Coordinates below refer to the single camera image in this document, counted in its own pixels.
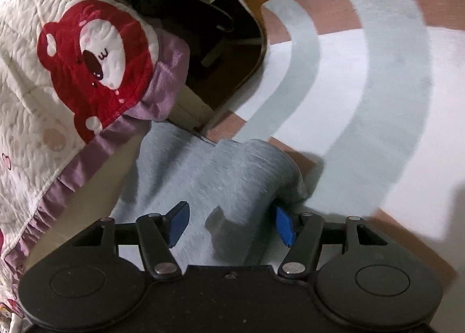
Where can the grey garment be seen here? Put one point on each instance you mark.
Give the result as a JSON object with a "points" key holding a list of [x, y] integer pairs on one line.
{"points": [[218, 180]]}

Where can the white quilt with red bears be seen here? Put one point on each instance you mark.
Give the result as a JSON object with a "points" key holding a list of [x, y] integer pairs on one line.
{"points": [[36, 100]]}

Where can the checkered rug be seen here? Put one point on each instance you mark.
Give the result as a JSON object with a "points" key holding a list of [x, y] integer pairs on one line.
{"points": [[363, 82]]}

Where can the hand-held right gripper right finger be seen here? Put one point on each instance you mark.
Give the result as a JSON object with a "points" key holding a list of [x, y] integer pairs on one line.
{"points": [[284, 227]]}

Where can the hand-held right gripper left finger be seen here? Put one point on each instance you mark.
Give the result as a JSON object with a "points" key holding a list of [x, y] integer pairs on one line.
{"points": [[180, 222]]}

